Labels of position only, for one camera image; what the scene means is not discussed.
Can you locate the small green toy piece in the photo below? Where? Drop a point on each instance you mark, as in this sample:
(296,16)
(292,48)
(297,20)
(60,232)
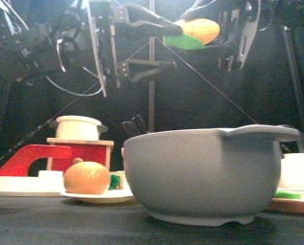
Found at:
(115,182)

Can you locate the white flat base board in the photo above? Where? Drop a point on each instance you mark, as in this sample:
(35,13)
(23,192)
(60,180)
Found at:
(18,185)

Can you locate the orange wooden toy onion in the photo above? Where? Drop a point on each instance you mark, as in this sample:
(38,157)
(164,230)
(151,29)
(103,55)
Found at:
(86,178)

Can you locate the white toy pot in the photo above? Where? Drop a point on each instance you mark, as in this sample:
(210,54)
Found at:
(79,127)

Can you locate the wooden tray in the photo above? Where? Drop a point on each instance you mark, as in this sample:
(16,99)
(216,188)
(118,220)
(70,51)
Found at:
(292,205)

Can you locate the dark frame post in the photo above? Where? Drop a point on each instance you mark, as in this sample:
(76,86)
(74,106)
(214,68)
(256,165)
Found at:
(293,86)

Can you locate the white toy kettle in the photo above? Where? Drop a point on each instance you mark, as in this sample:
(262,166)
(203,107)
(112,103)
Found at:
(299,172)

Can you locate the large grey mixing bowl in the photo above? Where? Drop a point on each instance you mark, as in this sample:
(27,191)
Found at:
(202,172)

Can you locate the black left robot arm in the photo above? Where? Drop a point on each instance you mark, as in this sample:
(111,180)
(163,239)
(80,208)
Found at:
(18,48)

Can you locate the green flat toy piece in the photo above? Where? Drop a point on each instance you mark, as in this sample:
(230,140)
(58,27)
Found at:
(287,194)

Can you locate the red wooden toy mixer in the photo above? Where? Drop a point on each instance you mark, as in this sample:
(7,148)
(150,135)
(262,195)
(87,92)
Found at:
(27,158)

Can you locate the thin vertical metal pole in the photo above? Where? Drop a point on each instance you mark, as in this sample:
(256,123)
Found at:
(152,105)

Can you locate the small white plate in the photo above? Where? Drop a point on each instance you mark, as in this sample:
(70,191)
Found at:
(103,197)

